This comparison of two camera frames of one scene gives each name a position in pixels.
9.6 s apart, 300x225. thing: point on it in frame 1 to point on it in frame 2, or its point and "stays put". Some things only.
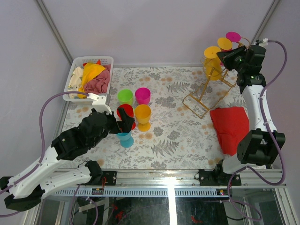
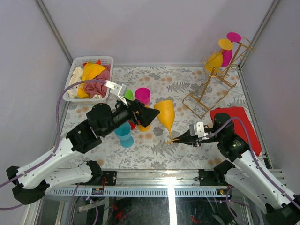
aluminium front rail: [190, 178] stays put
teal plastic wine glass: [126, 140] stays put
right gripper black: [228, 56] to [189, 139]
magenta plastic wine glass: [142, 95] stays put
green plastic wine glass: [125, 96] stays put
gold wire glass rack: [215, 84] stays put
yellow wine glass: [213, 63] to [166, 116]
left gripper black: [125, 125] to [146, 115]
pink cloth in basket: [100, 84] stays put
